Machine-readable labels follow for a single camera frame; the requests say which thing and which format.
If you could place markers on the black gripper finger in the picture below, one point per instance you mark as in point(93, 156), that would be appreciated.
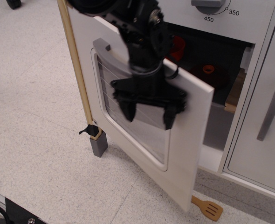
point(169, 115)
point(128, 108)

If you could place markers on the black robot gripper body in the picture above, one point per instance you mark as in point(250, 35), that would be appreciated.
point(149, 90)

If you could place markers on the white oven door with window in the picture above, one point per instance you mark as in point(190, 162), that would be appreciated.
point(169, 157)

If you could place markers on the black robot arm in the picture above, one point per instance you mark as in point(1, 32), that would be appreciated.
point(145, 34)

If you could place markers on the grey oven shelf tray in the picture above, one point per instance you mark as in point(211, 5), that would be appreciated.
point(216, 60)

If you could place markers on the grey oven temperature knob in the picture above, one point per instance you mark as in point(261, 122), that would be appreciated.
point(208, 3)

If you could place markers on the white toy kitchen oven cabinet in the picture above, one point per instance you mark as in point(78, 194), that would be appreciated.
point(251, 21)

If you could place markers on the grey cabinet leg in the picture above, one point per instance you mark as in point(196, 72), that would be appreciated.
point(100, 145)

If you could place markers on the orange plastic bowl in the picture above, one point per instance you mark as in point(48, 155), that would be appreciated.
point(177, 51)

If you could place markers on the brown pot lid orange knob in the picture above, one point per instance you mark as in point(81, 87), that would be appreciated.
point(213, 75)

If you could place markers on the wooden slotted spatula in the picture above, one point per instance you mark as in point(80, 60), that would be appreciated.
point(208, 208)

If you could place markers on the white cupboard door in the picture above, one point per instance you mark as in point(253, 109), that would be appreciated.
point(253, 159)

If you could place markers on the black caster wheel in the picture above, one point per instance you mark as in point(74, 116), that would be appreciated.
point(14, 4)

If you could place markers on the grey oven door handle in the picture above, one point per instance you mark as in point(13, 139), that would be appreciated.
point(102, 49)

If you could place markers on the silver cupboard door handle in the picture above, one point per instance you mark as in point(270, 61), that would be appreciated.
point(269, 117)

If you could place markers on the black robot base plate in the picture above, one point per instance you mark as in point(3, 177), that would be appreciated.
point(15, 214)

